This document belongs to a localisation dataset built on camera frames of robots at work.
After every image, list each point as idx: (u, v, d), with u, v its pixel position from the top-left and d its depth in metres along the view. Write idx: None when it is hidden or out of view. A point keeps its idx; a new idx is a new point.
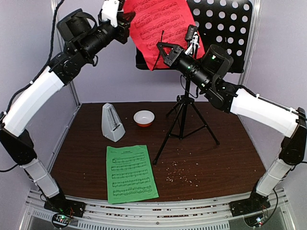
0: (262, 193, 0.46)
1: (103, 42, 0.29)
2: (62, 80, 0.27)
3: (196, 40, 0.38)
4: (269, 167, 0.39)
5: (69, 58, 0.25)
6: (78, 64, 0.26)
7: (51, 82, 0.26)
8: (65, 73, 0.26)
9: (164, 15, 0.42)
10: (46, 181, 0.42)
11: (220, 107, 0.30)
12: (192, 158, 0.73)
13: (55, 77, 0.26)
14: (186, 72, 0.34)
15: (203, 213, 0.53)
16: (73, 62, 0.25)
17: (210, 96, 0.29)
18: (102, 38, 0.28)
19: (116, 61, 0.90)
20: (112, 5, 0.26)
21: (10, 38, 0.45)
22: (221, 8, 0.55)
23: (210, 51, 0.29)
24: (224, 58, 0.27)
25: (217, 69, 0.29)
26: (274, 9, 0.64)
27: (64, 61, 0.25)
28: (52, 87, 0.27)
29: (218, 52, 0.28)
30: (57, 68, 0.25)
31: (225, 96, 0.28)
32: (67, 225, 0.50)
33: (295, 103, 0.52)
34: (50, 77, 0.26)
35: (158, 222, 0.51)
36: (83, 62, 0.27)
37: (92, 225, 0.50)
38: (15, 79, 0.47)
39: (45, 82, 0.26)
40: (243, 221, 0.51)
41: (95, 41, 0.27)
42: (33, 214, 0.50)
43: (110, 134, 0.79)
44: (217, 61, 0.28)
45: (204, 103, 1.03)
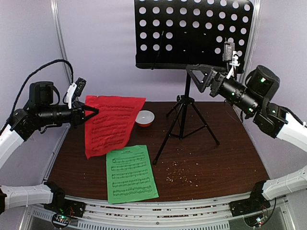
0: (269, 197, 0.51)
1: (53, 118, 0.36)
2: (22, 136, 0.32)
3: (237, 61, 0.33)
4: (290, 179, 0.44)
5: (27, 117, 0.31)
6: (28, 126, 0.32)
7: (13, 139, 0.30)
8: (23, 130, 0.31)
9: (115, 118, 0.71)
10: (34, 198, 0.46)
11: (270, 130, 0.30)
12: (192, 158, 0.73)
13: (16, 134, 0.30)
14: (231, 97, 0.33)
15: (203, 213, 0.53)
16: (29, 123, 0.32)
17: (260, 121, 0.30)
18: (54, 115, 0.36)
19: (116, 61, 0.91)
20: (71, 88, 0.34)
21: (11, 37, 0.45)
22: (221, 8, 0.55)
23: (257, 72, 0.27)
24: (274, 80, 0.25)
25: (266, 92, 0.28)
26: (274, 9, 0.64)
27: (23, 120, 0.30)
28: (13, 143, 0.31)
29: (266, 74, 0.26)
30: (17, 127, 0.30)
31: (276, 120, 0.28)
32: (67, 225, 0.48)
33: (294, 103, 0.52)
34: (12, 135, 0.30)
35: (157, 222, 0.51)
36: (34, 125, 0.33)
37: (91, 225, 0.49)
38: (14, 77, 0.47)
39: (7, 141, 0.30)
40: (243, 221, 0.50)
41: (47, 114, 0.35)
42: (32, 214, 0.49)
43: None
44: (266, 84, 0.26)
45: (204, 103, 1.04)
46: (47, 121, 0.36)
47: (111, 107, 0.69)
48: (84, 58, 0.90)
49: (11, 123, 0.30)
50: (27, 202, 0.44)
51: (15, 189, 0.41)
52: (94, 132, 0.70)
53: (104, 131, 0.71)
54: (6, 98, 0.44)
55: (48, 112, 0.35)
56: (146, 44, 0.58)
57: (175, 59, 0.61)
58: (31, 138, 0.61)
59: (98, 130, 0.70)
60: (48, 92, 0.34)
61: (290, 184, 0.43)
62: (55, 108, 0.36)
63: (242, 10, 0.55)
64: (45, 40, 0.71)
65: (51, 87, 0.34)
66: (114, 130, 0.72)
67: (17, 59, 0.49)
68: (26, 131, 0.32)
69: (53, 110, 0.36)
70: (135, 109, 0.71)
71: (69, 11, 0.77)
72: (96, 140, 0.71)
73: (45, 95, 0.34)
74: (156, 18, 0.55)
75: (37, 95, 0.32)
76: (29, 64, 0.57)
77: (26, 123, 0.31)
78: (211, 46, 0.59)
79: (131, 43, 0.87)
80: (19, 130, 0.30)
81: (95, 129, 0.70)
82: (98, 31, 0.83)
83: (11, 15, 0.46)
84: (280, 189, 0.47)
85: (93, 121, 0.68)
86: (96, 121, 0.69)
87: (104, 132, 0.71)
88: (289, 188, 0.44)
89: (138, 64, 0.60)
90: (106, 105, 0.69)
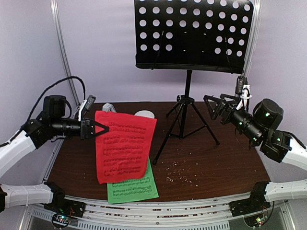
0: (270, 199, 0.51)
1: (63, 130, 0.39)
2: (35, 143, 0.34)
3: (245, 94, 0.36)
4: (294, 188, 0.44)
5: (41, 127, 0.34)
6: (41, 136, 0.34)
7: (25, 143, 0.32)
8: (37, 138, 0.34)
9: (128, 141, 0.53)
10: (33, 198, 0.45)
11: (276, 157, 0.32)
12: (191, 158, 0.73)
13: (30, 140, 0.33)
14: (240, 126, 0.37)
15: (203, 213, 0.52)
16: (42, 132, 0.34)
17: (265, 150, 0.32)
18: (64, 127, 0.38)
19: (117, 61, 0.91)
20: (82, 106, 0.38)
21: (12, 37, 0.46)
22: (221, 8, 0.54)
23: (262, 107, 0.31)
24: (277, 114, 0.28)
25: (271, 124, 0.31)
26: (274, 10, 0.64)
27: (38, 129, 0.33)
28: (26, 148, 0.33)
29: (268, 108, 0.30)
30: (32, 134, 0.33)
31: (280, 148, 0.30)
32: (68, 225, 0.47)
33: (294, 103, 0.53)
34: (26, 140, 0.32)
35: (157, 222, 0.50)
36: (46, 134, 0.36)
37: (91, 225, 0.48)
38: (15, 77, 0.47)
39: (21, 144, 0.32)
40: (243, 221, 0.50)
41: (58, 125, 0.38)
42: (33, 214, 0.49)
43: None
44: (270, 117, 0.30)
45: (203, 103, 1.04)
46: (58, 132, 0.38)
47: (123, 128, 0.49)
48: (84, 58, 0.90)
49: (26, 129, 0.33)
50: (27, 201, 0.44)
51: (15, 188, 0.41)
52: (105, 164, 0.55)
53: (119, 156, 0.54)
54: (7, 97, 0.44)
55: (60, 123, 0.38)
56: (146, 44, 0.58)
57: (175, 59, 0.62)
58: None
59: (109, 152, 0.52)
60: (60, 104, 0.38)
61: (294, 192, 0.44)
62: (66, 121, 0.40)
63: (242, 10, 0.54)
64: (45, 40, 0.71)
65: (64, 100, 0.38)
66: (130, 155, 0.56)
67: (17, 59, 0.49)
68: (39, 139, 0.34)
69: (64, 122, 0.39)
70: (147, 129, 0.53)
71: (69, 11, 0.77)
72: (108, 165, 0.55)
73: (58, 108, 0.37)
74: (156, 18, 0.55)
75: (51, 106, 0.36)
76: (29, 64, 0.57)
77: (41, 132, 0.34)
78: (211, 47, 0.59)
79: (131, 43, 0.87)
80: (34, 136, 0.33)
81: (107, 150, 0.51)
82: (98, 31, 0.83)
83: (11, 15, 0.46)
84: (283, 194, 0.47)
85: (104, 140, 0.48)
86: (108, 142, 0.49)
87: (118, 156, 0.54)
88: (291, 195, 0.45)
89: (138, 65, 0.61)
90: (116, 125, 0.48)
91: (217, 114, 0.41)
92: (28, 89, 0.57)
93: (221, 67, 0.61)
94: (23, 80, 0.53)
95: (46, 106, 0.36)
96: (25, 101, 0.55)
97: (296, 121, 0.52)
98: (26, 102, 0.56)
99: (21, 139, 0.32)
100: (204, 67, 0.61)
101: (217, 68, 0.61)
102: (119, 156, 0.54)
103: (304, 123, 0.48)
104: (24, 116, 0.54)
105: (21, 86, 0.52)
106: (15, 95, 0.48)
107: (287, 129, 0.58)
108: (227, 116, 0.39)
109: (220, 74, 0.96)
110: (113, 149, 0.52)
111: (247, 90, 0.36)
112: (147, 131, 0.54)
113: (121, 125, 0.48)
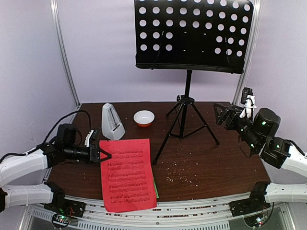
0: (269, 200, 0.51)
1: (73, 155, 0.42)
2: (48, 163, 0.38)
3: (250, 102, 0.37)
4: (295, 190, 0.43)
5: (54, 151, 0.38)
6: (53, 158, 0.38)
7: (41, 161, 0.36)
8: (52, 159, 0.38)
9: (128, 166, 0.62)
10: (34, 197, 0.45)
11: (275, 163, 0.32)
12: (191, 158, 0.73)
13: (44, 160, 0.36)
14: (241, 133, 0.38)
15: (203, 213, 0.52)
16: (56, 155, 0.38)
17: (265, 156, 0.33)
18: (76, 152, 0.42)
19: (117, 61, 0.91)
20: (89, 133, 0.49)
21: (11, 37, 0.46)
22: (221, 7, 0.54)
23: (259, 116, 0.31)
24: (273, 122, 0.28)
25: (269, 132, 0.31)
26: (274, 10, 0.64)
27: (52, 153, 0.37)
28: (39, 165, 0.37)
29: (265, 117, 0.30)
30: (49, 156, 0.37)
31: (279, 155, 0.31)
32: (68, 225, 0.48)
33: (294, 103, 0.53)
34: (41, 160, 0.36)
35: (158, 222, 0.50)
36: (58, 157, 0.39)
37: (92, 225, 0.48)
38: (15, 77, 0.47)
39: (37, 160, 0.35)
40: (243, 221, 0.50)
41: (69, 149, 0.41)
42: (33, 214, 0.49)
43: (110, 134, 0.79)
44: (267, 125, 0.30)
45: (203, 103, 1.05)
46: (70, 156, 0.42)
47: (123, 154, 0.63)
48: (84, 58, 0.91)
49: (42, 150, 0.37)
50: (28, 201, 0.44)
51: (15, 188, 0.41)
52: (112, 193, 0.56)
53: (123, 182, 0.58)
54: (7, 97, 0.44)
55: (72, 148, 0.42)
56: (146, 44, 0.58)
57: (175, 59, 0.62)
58: (31, 138, 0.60)
59: (113, 178, 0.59)
60: (73, 131, 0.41)
61: (294, 195, 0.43)
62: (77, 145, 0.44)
63: (242, 10, 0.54)
64: (45, 41, 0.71)
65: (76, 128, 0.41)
66: (134, 179, 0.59)
67: (17, 59, 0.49)
68: (53, 160, 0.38)
69: (74, 148, 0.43)
70: (146, 152, 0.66)
71: (69, 11, 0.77)
72: (114, 192, 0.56)
73: (71, 135, 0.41)
74: (156, 18, 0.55)
75: (65, 135, 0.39)
76: (29, 64, 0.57)
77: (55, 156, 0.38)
78: (211, 47, 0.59)
79: (131, 43, 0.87)
80: (49, 157, 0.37)
81: (112, 177, 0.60)
82: (98, 31, 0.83)
83: (11, 15, 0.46)
84: (284, 196, 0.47)
85: (108, 166, 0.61)
86: (112, 167, 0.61)
87: (123, 183, 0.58)
88: (291, 198, 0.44)
89: (138, 65, 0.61)
90: (118, 152, 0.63)
91: (221, 119, 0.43)
92: (28, 90, 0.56)
93: (221, 67, 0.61)
94: (23, 81, 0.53)
95: (59, 132, 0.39)
96: (25, 101, 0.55)
97: (296, 121, 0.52)
98: (26, 102, 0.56)
99: (39, 155, 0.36)
100: (204, 67, 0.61)
101: (217, 68, 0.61)
102: (123, 181, 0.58)
103: (304, 124, 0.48)
104: (24, 116, 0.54)
105: (21, 86, 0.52)
106: (15, 95, 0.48)
107: (287, 129, 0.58)
108: (230, 122, 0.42)
109: (220, 74, 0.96)
110: (117, 173, 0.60)
111: (251, 100, 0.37)
112: (146, 154, 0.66)
113: (121, 152, 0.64)
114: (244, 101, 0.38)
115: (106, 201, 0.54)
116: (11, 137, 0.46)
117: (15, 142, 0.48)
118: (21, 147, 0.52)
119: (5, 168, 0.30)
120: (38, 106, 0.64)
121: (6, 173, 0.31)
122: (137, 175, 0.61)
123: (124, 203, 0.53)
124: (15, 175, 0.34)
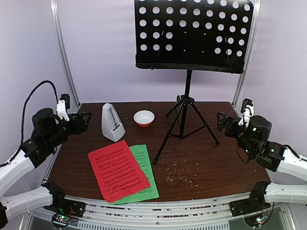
0: (269, 200, 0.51)
1: (61, 136, 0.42)
2: (34, 163, 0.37)
3: (248, 112, 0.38)
4: (294, 191, 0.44)
5: (40, 148, 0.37)
6: (42, 153, 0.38)
7: (26, 164, 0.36)
8: (37, 157, 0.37)
9: (115, 163, 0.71)
10: (35, 203, 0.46)
11: (269, 167, 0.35)
12: (191, 158, 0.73)
13: (30, 161, 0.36)
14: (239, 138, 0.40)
15: (203, 213, 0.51)
16: (40, 152, 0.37)
17: (260, 160, 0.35)
18: (62, 133, 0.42)
19: (116, 61, 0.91)
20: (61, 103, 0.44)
21: (11, 37, 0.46)
22: (221, 8, 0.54)
23: (250, 123, 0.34)
24: (263, 128, 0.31)
25: (261, 137, 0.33)
26: (274, 9, 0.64)
27: (37, 150, 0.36)
28: (26, 167, 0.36)
29: (256, 124, 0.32)
30: (32, 155, 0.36)
31: (274, 159, 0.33)
32: (67, 225, 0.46)
33: (294, 103, 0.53)
34: (27, 162, 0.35)
35: (158, 222, 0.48)
36: (48, 150, 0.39)
37: (92, 225, 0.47)
38: (15, 78, 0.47)
39: (22, 165, 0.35)
40: (243, 221, 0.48)
41: (56, 135, 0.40)
42: (33, 214, 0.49)
43: (110, 134, 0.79)
44: (258, 131, 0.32)
45: (203, 103, 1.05)
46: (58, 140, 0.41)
47: (109, 155, 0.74)
48: (84, 59, 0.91)
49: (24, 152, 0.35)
50: (28, 209, 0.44)
51: (14, 198, 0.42)
52: (107, 186, 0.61)
53: (115, 175, 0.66)
54: (8, 98, 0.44)
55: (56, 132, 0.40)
56: (146, 44, 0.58)
57: (175, 59, 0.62)
58: None
59: (106, 175, 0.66)
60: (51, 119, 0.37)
61: (294, 196, 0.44)
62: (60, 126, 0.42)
63: (242, 10, 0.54)
64: (45, 41, 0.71)
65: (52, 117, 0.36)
66: (123, 170, 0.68)
67: (17, 59, 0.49)
68: (37, 158, 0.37)
69: (59, 129, 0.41)
70: (129, 148, 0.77)
71: (69, 11, 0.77)
72: (110, 185, 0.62)
73: (48, 124, 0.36)
74: (156, 18, 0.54)
75: (44, 126, 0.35)
76: (29, 64, 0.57)
77: (40, 152, 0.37)
78: (211, 47, 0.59)
79: (132, 43, 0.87)
80: (33, 157, 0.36)
81: (104, 175, 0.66)
82: (98, 31, 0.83)
83: (11, 15, 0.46)
84: (283, 196, 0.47)
85: (100, 166, 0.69)
86: (102, 167, 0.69)
87: (114, 176, 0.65)
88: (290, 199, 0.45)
89: (138, 64, 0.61)
90: (105, 155, 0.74)
91: (221, 125, 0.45)
92: (27, 90, 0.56)
93: (221, 67, 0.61)
94: (23, 81, 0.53)
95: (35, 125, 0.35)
96: (25, 100, 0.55)
97: (296, 121, 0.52)
98: (26, 102, 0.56)
99: (22, 158, 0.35)
100: (204, 67, 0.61)
101: (217, 68, 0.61)
102: (114, 175, 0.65)
103: (303, 123, 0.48)
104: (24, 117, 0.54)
105: (21, 86, 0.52)
106: (15, 95, 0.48)
107: (287, 129, 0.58)
108: (230, 129, 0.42)
109: (220, 74, 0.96)
110: (107, 171, 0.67)
111: (250, 110, 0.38)
112: (129, 150, 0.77)
113: (108, 152, 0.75)
114: (244, 110, 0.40)
115: (104, 193, 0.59)
116: (10, 137, 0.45)
117: (15, 142, 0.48)
118: None
119: None
120: (38, 106, 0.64)
121: None
122: (126, 167, 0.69)
123: (121, 189, 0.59)
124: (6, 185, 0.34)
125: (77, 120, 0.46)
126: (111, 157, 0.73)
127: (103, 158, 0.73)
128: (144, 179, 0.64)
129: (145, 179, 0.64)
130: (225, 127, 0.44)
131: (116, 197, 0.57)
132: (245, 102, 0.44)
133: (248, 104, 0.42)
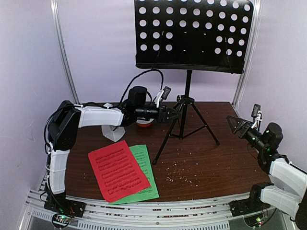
0: (263, 199, 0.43)
1: (145, 113, 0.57)
2: (121, 121, 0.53)
3: (259, 117, 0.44)
4: (285, 196, 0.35)
5: (128, 115, 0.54)
6: (129, 118, 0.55)
7: (115, 117, 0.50)
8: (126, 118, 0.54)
9: (116, 164, 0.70)
10: (59, 178, 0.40)
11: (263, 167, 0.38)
12: (191, 158, 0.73)
13: (120, 118, 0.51)
14: (251, 141, 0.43)
15: (203, 213, 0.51)
16: (128, 118, 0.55)
17: (259, 158, 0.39)
18: (145, 111, 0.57)
19: (116, 61, 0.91)
20: None
21: (11, 36, 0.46)
22: (221, 8, 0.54)
23: (267, 128, 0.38)
24: (276, 133, 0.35)
25: (271, 142, 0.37)
26: (273, 9, 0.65)
27: (126, 116, 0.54)
28: (112, 120, 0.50)
29: (273, 129, 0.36)
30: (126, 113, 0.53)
31: (267, 161, 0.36)
32: (68, 225, 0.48)
33: (294, 103, 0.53)
34: (118, 116, 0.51)
35: (158, 222, 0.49)
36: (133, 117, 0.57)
37: (92, 225, 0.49)
38: (15, 77, 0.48)
39: (115, 115, 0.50)
40: (243, 221, 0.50)
41: (140, 110, 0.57)
42: (33, 214, 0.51)
43: (111, 134, 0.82)
44: (271, 135, 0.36)
45: (203, 103, 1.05)
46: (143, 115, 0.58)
47: (109, 155, 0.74)
48: (84, 58, 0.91)
49: (120, 110, 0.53)
50: (55, 173, 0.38)
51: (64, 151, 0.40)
52: (107, 186, 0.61)
53: (115, 175, 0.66)
54: (8, 98, 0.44)
55: (141, 109, 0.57)
56: (146, 44, 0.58)
57: (175, 59, 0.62)
58: (31, 138, 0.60)
59: (106, 175, 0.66)
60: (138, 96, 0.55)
61: (283, 200, 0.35)
62: (146, 108, 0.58)
63: (242, 10, 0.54)
64: (45, 41, 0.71)
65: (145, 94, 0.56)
66: (123, 170, 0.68)
67: (17, 58, 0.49)
68: (126, 121, 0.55)
69: (145, 108, 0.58)
70: (129, 148, 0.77)
71: (69, 11, 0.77)
72: (110, 185, 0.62)
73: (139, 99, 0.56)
74: (156, 18, 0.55)
75: (138, 100, 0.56)
76: (29, 63, 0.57)
77: (128, 118, 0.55)
78: (211, 47, 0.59)
79: (132, 43, 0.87)
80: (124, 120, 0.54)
81: (104, 175, 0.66)
82: (99, 31, 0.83)
83: (11, 14, 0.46)
84: (274, 198, 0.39)
85: (99, 167, 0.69)
86: (101, 167, 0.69)
87: (114, 176, 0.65)
88: (280, 203, 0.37)
89: (138, 65, 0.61)
90: (105, 155, 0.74)
91: (237, 129, 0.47)
92: (28, 89, 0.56)
93: (221, 67, 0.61)
94: (24, 80, 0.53)
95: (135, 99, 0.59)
96: (25, 101, 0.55)
97: (296, 121, 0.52)
98: (27, 102, 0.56)
99: (117, 112, 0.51)
100: (204, 67, 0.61)
101: (217, 68, 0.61)
102: (114, 176, 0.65)
103: (303, 123, 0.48)
104: (24, 117, 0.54)
105: (21, 86, 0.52)
106: (15, 95, 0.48)
107: (286, 129, 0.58)
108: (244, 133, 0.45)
109: (220, 74, 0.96)
110: (107, 171, 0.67)
111: (260, 116, 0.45)
112: (129, 150, 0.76)
113: (107, 153, 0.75)
114: (255, 115, 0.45)
115: (104, 193, 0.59)
116: (11, 138, 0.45)
117: (15, 142, 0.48)
118: (21, 147, 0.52)
119: (88, 111, 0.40)
120: (38, 105, 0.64)
121: (88, 116, 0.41)
122: (126, 167, 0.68)
123: (121, 189, 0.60)
124: (89, 120, 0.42)
125: (162, 111, 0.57)
126: (112, 158, 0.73)
127: (102, 159, 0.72)
128: (144, 179, 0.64)
129: (146, 179, 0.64)
130: (240, 131, 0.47)
131: (116, 197, 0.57)
132: (255, 108, 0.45)
133: (259, 109, 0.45)
